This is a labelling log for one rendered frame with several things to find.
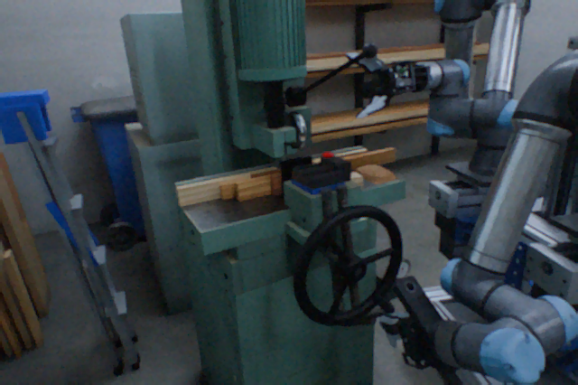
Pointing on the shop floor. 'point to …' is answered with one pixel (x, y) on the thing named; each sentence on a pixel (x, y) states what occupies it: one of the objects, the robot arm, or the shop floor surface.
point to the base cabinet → (275, 329)
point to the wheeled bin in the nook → (116, 167)
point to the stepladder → (32, 143)
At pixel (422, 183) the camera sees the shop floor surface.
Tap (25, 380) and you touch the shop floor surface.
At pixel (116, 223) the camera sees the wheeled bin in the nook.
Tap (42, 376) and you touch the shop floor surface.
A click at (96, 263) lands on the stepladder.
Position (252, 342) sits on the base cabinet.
